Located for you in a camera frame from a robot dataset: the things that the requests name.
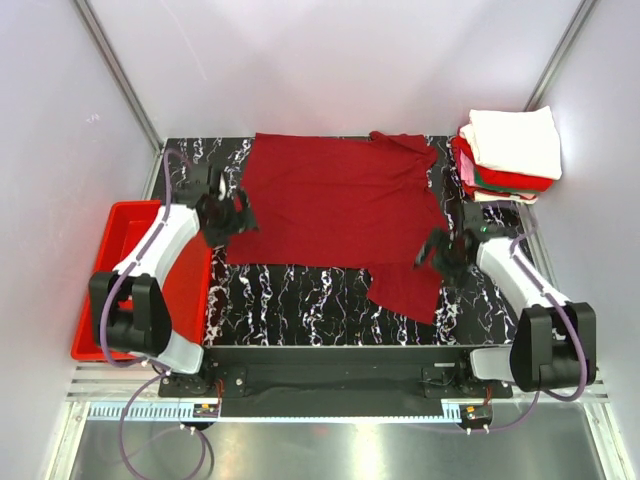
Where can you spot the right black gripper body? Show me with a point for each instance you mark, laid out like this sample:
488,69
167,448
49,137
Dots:
452,268

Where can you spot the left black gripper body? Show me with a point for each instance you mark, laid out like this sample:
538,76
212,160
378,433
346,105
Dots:
222,227

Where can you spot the dark red t-shirt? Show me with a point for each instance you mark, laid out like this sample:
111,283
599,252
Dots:
349,203

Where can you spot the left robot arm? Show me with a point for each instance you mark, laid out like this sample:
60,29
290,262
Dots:
130,318

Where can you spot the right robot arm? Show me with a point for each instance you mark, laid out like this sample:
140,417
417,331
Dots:
554,348

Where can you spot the cream folded t-shirt bottom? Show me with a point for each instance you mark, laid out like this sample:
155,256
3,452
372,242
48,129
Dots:
482,196

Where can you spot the green folded t-shirt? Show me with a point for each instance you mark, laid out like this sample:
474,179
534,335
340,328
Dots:
502,181

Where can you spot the pink folded t-shirt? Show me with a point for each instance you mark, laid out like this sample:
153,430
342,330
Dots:
466,168

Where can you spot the red plastic bin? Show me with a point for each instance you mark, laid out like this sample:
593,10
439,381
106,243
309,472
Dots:
185,289

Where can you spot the red folded t-shirt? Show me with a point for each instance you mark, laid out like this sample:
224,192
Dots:
458,143

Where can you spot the white folded t-shirt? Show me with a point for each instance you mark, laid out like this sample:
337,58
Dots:
525,143

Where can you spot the right connector board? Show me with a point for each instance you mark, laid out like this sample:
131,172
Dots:
478,412

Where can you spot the connector board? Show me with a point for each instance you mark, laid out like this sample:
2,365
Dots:
206,410
478,412

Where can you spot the left connector board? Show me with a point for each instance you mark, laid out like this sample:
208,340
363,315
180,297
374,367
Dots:
206,410

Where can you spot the left aluminium frame post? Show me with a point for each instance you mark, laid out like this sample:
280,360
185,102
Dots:
108,54

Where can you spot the aluminium frame post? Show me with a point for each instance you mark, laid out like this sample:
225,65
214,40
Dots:
108,54
561,52

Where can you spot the white slotted cable duct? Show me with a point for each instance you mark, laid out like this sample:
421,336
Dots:
428,412

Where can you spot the right aluminium frame post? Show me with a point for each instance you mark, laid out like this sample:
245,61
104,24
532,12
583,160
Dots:
561,52

